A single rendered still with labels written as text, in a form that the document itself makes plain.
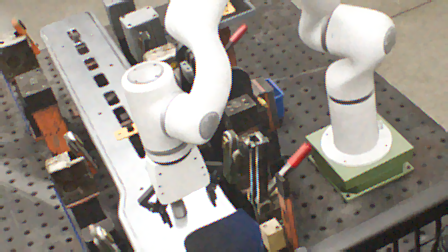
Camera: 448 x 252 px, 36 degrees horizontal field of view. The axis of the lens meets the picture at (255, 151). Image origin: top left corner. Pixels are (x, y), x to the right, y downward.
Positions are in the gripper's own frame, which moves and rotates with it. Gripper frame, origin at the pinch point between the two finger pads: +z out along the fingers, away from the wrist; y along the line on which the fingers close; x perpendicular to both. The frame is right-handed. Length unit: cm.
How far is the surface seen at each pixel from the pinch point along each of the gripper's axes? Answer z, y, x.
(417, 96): 112, -139, -120
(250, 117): 2.9, -23.0, -21.6
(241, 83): -2.3, -24.6, -27.7
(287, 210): -0.6, -15.0, 11.5
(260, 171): -3.1, -14.8, 1.8
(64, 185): 12.8, 19.8, -38.6
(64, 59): 11, 6, -92
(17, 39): 5, 16, -103
